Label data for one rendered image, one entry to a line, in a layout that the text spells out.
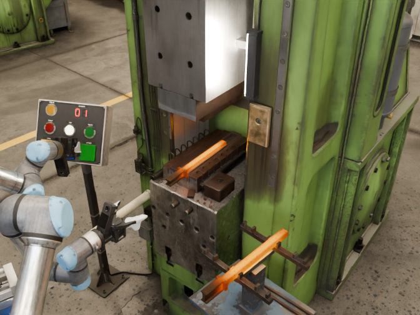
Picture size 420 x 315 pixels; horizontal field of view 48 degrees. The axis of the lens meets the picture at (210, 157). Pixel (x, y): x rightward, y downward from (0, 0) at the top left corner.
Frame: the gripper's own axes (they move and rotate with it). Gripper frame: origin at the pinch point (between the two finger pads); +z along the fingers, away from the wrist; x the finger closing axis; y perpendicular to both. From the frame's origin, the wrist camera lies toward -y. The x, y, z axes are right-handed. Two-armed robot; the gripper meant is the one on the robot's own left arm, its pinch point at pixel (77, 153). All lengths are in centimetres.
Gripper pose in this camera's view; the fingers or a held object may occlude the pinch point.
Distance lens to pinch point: 213.9
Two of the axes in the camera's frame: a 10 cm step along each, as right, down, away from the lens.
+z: 1.8, -0.4, 9.8
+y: 1.0, -9.9, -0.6
